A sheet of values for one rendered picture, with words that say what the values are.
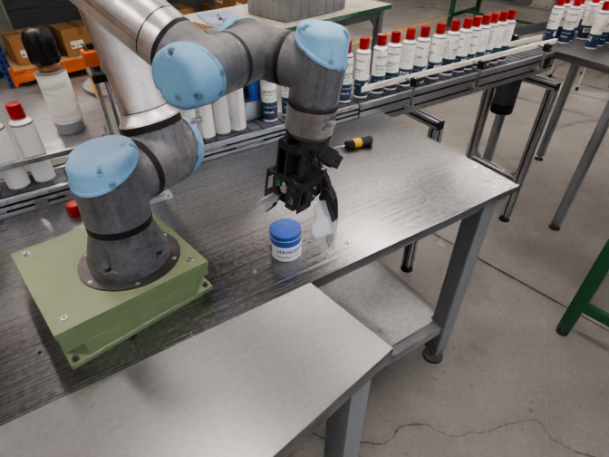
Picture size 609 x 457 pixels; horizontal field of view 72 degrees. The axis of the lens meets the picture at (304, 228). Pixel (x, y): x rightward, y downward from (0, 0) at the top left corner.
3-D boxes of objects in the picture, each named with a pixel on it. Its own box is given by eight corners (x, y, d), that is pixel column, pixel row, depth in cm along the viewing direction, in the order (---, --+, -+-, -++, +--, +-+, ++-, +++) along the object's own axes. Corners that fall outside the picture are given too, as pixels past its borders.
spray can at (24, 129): (54, 170, 114) (24, 97, 101) (58, 179, 111) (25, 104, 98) (33, 176, 112) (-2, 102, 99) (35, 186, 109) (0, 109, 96)
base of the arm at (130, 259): (157, 228, 92) (147, 188, 86) (180, 265, 81) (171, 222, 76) (82, 250, 85) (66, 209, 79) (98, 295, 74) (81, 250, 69)
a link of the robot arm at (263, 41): (194, 19, 56) (265, 40, 53) (241, 9, 64) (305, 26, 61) (196, 79, 61) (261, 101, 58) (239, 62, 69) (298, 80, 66)
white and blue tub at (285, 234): (285, 238, 100) (285, 214, 96) (307, 250, 96) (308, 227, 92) (264, 252, 96) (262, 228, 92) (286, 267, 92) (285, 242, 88)
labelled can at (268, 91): (273, 115, 142) (270, 52, 129) (281, 121, 139) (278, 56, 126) (259, 119, 140) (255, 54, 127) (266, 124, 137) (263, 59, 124)
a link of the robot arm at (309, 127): (307, 92, 67) (350, 109, 63) (303, 119, 69) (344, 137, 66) (276, 102, 62) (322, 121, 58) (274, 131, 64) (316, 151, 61)
